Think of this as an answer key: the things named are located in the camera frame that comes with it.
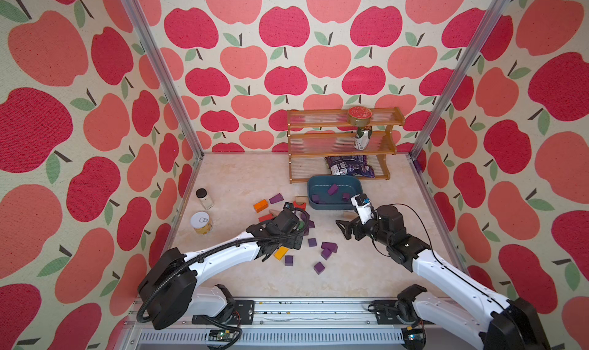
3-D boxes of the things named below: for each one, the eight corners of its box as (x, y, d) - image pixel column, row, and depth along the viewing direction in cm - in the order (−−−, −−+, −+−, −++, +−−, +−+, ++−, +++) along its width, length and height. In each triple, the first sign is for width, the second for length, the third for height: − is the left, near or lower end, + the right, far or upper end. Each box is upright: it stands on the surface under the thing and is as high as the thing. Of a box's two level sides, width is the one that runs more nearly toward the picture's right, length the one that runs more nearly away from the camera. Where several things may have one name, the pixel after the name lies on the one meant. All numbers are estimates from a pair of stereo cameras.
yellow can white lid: (192, 234, 94) (187, 228, 90) (197, 217, 99) (193, 211, 95) (210, 234, 94) (206, 228, 90) (214, 217, 99) (210, 211, 95)
